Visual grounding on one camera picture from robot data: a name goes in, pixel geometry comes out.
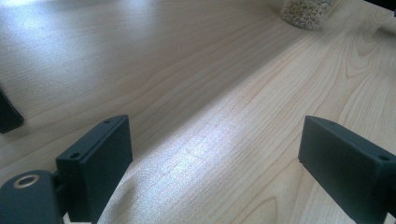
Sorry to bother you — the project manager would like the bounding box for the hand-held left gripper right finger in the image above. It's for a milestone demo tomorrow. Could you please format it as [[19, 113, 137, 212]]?
[[298, 115, 396, 224]]

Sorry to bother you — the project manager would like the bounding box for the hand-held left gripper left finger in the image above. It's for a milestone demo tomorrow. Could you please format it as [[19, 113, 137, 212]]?
[[55, 115, 134, 224]]

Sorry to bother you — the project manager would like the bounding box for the glass jar with pale beans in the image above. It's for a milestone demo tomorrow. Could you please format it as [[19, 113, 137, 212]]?
[[279, 0, 334, 31]]

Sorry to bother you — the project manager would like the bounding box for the small black shelf table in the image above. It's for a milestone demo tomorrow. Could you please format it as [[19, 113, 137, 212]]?
[[0, 88, 25, 134]]

